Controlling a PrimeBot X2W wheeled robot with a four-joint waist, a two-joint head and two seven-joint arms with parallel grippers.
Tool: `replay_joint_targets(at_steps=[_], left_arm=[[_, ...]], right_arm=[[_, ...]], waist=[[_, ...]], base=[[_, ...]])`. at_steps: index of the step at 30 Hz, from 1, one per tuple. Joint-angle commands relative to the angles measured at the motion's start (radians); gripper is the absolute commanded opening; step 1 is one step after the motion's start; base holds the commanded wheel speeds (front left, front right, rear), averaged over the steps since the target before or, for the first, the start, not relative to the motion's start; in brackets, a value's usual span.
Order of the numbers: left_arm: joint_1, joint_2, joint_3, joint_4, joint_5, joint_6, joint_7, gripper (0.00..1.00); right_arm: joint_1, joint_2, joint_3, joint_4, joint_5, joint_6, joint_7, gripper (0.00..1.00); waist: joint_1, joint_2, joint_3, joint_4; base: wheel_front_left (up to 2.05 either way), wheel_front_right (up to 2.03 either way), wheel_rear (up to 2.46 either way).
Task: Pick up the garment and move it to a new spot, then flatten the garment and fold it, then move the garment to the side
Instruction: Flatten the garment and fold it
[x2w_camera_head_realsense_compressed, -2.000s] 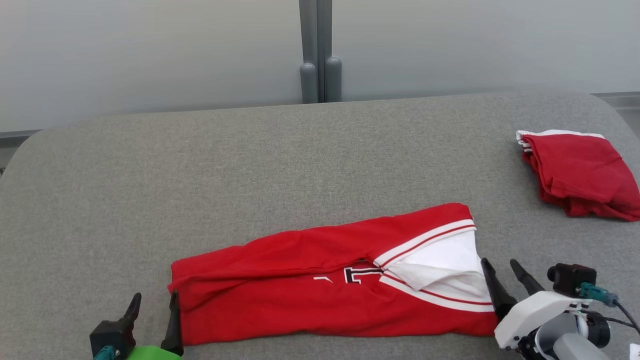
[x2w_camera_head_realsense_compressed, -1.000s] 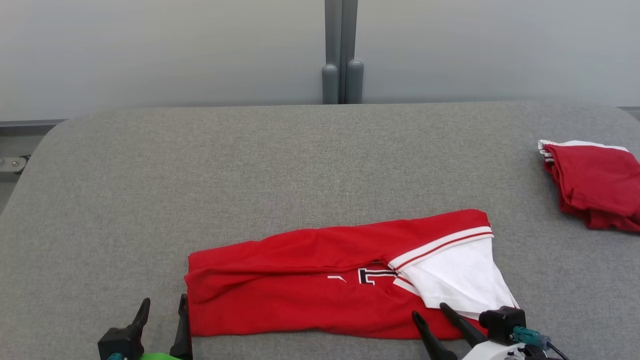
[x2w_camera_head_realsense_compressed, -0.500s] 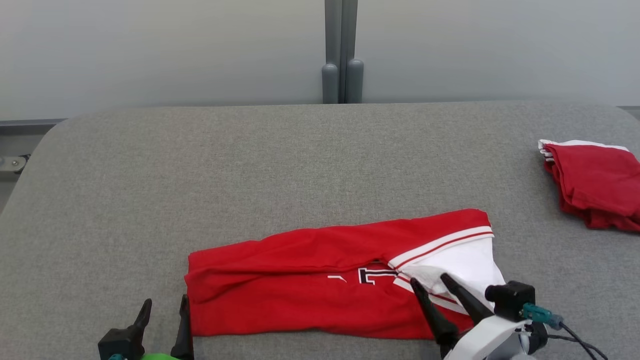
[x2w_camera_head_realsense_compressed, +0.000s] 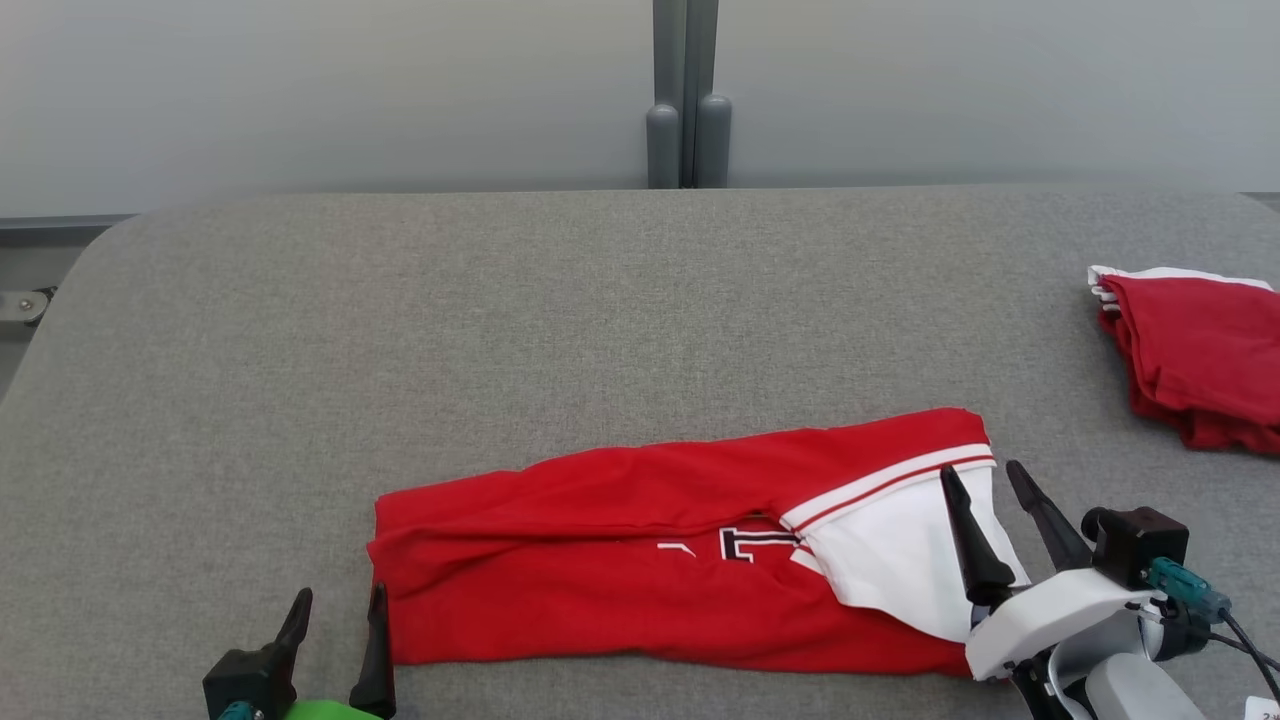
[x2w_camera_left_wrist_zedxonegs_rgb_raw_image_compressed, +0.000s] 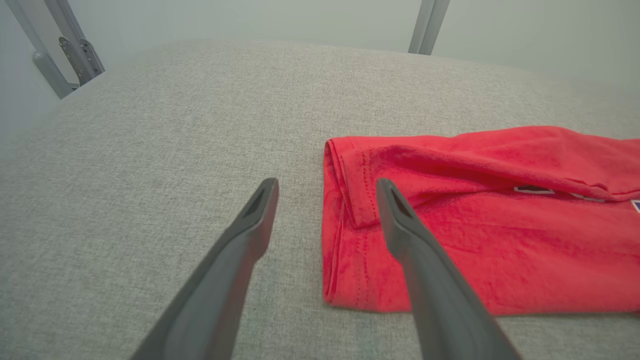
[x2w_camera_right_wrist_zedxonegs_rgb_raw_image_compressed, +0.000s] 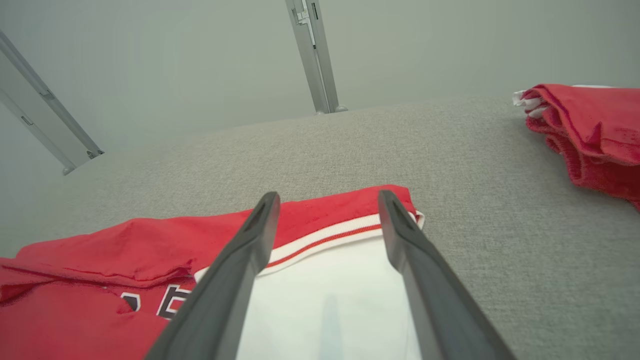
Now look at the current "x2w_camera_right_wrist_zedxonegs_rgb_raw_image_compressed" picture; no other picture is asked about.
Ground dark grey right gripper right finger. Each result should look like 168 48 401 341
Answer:
378 190 516 360

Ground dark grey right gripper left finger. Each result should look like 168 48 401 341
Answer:
145 192 282 360

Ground red Bulls 23 jersey shirt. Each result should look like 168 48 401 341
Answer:
0 184 426 360

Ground red shorts with white stripe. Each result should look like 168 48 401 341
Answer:
512 83 640 212

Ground grey partition post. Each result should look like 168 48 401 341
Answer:
285 0 349 115

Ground grey metal stand frame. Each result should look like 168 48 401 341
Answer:
0 30 105 177

